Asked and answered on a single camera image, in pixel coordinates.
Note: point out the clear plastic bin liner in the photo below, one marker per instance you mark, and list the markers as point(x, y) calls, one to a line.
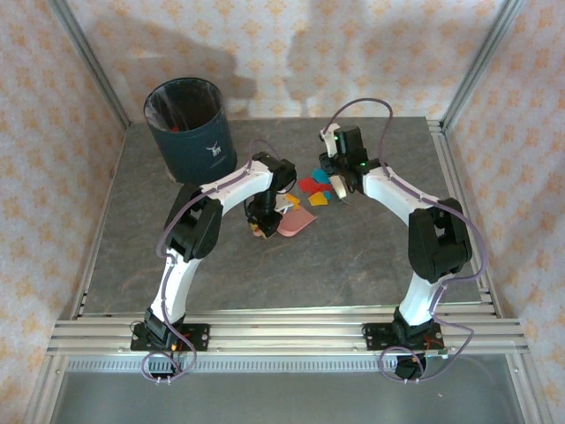
point(152, 115)

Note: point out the yellow paper scrap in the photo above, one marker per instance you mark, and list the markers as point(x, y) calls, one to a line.
point(318, 199)
point(292, 202)

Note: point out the white hand brush red cap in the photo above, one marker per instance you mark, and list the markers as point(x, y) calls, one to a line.
point(339, 185)

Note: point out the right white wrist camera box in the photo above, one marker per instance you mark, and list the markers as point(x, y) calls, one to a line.
point(330, 137)

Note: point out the aluminium frame post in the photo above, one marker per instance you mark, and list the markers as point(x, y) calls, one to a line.
point(92, 62)
point(481, 62)

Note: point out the blue paper scrap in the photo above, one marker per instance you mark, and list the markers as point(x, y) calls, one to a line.
point(321, 176)
point(327, 193)

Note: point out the aluminium side rail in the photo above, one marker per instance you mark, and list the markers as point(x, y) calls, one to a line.
point(117, 154)
point(441, 143)

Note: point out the dark blue waste bin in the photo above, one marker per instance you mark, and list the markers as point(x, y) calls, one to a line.
point(194, 154)

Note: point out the pink plastic dustpan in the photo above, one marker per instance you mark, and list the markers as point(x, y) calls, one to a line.
point(300, 223)

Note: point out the aluminium cross rail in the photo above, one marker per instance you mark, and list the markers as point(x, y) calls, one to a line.
point(287, 335)

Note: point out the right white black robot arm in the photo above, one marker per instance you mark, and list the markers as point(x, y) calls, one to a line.
point(397, 190)

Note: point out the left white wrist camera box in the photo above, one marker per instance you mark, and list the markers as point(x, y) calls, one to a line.
point(284, 204)

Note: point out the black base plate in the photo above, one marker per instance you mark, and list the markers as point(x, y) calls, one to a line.
point(199, 338)
point(375, 338)

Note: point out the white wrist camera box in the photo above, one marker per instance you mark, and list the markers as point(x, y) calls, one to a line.
point(330, 137)
point(284, 204)

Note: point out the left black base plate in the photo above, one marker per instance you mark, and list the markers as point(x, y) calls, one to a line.
point(199, 338)

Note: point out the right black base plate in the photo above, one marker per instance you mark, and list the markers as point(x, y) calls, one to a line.
point(375, 338)

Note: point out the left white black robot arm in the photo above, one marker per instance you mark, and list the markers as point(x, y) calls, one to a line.
point(238, 185)

